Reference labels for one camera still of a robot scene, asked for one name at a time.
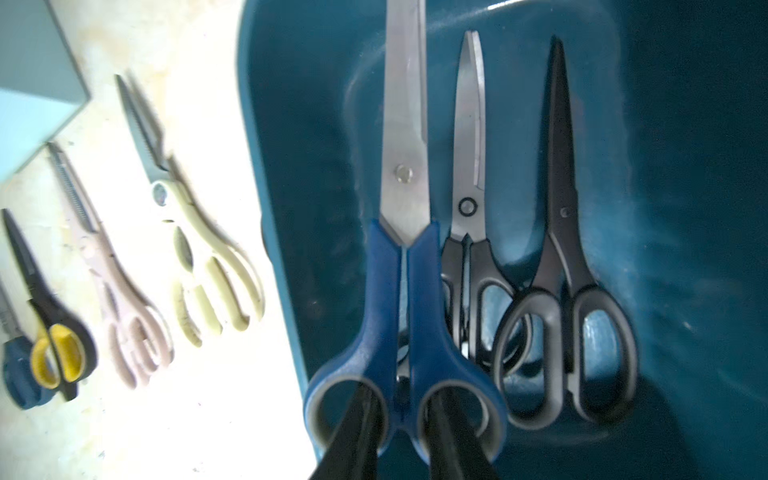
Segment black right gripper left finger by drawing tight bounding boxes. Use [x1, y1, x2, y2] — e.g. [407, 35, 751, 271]
[310, 384, 384, 480]

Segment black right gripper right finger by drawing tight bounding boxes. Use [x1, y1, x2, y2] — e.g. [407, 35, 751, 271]
[425, 387, 498, 480]

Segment blue grey handled scissors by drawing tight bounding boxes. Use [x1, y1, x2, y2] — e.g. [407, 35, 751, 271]
[304, 1, 507, 462]

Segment pink kitchen scissors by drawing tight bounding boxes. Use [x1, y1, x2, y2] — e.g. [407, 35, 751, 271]
[46, 141, 174, 390]

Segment yellow black handled scissors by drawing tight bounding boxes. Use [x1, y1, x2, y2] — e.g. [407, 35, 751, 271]
[2, 208, 98, 402]

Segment cream kitchen scissors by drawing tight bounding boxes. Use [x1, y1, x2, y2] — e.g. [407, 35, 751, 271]
[114, 74, 266, 347]

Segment dark blue handled scissors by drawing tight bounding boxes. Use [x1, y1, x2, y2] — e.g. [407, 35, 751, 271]
[1, 287, 54, 410]

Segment teal plastic storage box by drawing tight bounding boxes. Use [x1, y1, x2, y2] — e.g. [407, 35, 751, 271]
[238, 1, 767, 479]

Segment black grey slim scissors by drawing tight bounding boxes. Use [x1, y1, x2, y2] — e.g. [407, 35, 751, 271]
[442, 30, 516, 371]

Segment light blue square box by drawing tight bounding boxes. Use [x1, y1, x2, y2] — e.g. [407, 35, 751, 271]
[1, 1, 90, 181]

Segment black grey handled scissors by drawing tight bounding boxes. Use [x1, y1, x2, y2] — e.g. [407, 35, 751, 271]
[491, 37, 639, 431]

